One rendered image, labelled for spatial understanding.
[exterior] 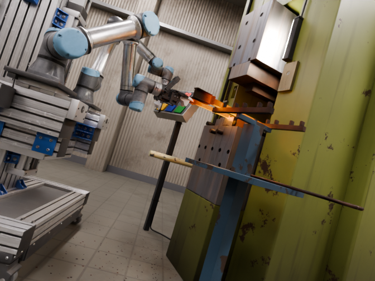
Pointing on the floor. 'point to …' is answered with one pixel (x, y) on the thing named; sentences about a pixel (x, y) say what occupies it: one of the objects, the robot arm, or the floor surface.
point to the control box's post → (161, 178)
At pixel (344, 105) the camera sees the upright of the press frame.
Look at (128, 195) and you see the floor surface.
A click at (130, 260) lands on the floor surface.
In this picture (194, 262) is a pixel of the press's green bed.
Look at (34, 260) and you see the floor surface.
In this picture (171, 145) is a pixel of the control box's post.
